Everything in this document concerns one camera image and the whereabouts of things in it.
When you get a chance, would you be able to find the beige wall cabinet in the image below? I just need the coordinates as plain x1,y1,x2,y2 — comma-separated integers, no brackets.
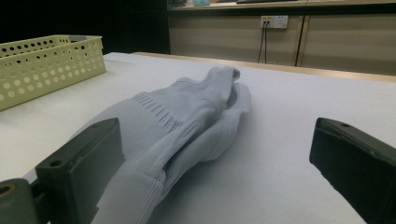
167,0,396,77

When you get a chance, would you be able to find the pale yellow perforated basket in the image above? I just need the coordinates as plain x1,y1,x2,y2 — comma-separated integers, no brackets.
0,35,107,112

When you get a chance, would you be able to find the black cable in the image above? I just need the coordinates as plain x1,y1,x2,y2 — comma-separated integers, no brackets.
257,21,266,63

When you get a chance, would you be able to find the white wall socket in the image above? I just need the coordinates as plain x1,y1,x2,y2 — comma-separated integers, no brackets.
260,15,290,30

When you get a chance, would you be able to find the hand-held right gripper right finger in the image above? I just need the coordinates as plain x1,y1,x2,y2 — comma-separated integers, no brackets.
308,117,396,224

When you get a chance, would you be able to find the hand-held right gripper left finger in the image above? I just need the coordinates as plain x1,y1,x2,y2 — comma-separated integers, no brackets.
35,117,126,224

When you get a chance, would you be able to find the light blue sock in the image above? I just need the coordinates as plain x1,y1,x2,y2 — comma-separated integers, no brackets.
162,82,252,200
22,65,242,224

